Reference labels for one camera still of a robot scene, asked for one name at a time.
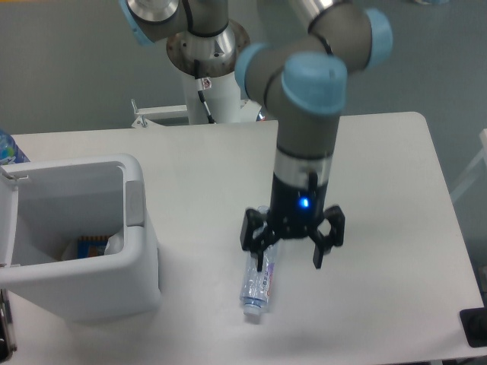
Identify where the orange blue snack wrapper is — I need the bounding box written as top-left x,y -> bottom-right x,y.
77,236 -> 110,259

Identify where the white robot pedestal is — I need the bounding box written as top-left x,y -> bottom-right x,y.
130,68 -> 281,129

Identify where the crushed clear plastic bottle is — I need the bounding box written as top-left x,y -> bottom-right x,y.
239,205 -> 281,317

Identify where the black object at left edge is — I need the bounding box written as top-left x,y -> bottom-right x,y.
1,289 -> 18,363

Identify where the white frame at right edge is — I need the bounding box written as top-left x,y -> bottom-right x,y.
450,129 -> 486,204

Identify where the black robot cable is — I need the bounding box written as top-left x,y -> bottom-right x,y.
193,59 -> 217,125

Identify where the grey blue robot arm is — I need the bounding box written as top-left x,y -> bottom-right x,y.
119,1 -> 393,269

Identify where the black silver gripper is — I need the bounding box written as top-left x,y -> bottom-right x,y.
240,148 -> 345,272

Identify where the blue labelled water bottle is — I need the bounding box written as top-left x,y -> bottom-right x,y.
1,130 -> 30,166

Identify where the white trash can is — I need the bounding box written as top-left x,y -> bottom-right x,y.
1,154 -> 161,321

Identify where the black clamp at table corner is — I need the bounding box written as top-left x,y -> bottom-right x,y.
460,307 -> 486,348

